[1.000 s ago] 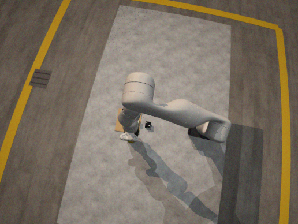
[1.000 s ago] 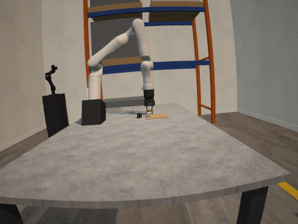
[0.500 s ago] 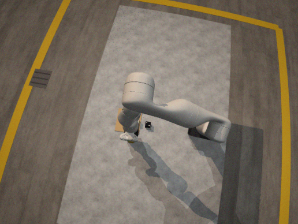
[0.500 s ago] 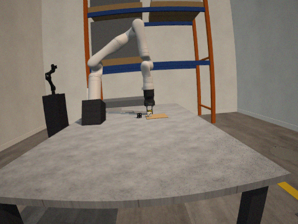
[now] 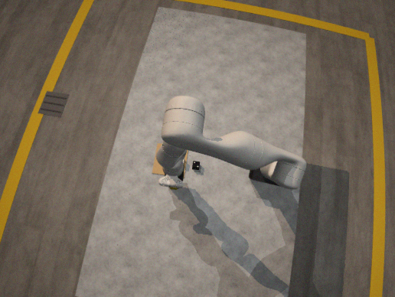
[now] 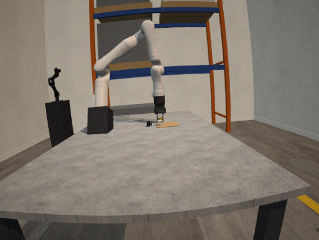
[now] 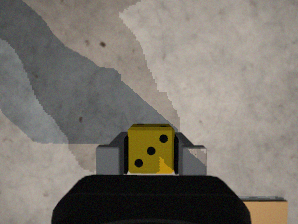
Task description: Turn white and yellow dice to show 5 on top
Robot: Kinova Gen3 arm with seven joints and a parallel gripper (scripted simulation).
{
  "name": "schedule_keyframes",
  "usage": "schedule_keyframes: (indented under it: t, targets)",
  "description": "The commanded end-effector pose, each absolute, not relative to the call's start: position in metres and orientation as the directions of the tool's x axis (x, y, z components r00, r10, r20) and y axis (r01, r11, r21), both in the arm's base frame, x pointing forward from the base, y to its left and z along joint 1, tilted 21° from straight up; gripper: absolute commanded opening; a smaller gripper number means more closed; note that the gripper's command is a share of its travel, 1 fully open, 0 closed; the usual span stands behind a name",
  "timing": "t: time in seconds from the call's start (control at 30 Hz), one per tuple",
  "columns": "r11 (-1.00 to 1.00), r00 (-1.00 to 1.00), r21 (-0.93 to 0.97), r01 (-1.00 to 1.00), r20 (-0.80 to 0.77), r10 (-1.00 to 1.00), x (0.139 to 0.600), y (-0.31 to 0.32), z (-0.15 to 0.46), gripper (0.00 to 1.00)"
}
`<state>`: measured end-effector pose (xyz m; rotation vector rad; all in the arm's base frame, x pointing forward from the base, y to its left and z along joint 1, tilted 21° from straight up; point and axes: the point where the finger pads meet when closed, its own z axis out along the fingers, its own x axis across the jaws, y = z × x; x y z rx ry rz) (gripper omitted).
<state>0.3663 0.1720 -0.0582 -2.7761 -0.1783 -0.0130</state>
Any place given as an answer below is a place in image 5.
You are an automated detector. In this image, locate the black die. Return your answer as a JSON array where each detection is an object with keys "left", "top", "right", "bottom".
[{"left": 192, "top": 161, "right": 200, "bottom": 170}]

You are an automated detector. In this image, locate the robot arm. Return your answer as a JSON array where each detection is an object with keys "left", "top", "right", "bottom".
[{"left": 156, "top": 96, "right": 306, "bottom": 190}]

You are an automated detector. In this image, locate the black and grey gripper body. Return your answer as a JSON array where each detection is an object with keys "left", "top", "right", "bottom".
[{"left": 158, "top": 164, "right": 184, "bottom": 188}]

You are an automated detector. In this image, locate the tan mat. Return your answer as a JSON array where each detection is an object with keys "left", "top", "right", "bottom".
[{"left": 152, "top": 143, "right": 188, "bottom": 175}]

